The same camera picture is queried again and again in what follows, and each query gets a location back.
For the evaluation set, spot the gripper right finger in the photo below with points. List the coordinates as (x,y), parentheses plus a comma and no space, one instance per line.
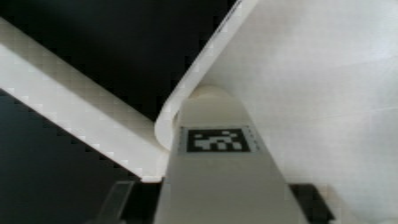
(313,205)

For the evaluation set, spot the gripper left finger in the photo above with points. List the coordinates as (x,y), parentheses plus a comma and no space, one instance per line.
(114,204)

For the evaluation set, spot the white desk leg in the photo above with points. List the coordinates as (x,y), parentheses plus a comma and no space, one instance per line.
(224,187)

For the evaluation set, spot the white desk top tray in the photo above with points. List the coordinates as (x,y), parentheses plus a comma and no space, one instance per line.
(303,59)

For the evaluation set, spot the white front obstacle rail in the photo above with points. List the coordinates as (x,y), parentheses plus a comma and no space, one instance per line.
(75,103)

